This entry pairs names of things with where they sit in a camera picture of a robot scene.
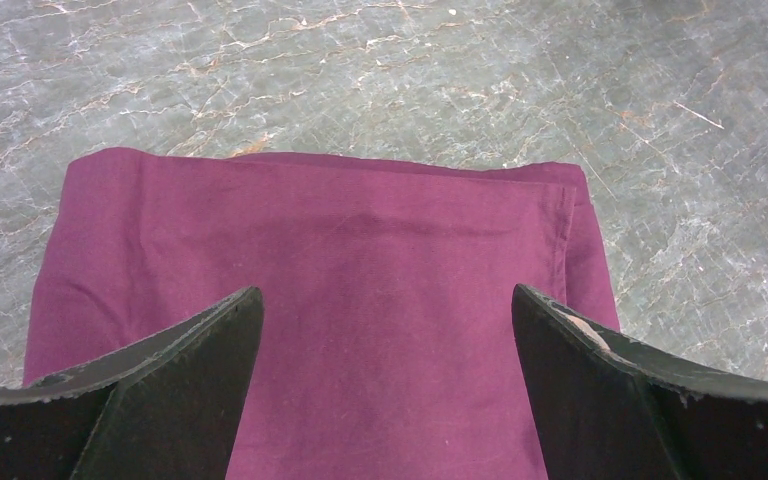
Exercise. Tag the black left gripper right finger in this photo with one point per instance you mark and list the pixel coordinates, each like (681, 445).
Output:
(607, 406)

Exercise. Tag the purple cloth wrap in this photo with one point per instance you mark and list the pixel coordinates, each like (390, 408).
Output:
(387, 349)

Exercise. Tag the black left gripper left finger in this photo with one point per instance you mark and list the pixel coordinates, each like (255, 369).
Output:
(165, 407)

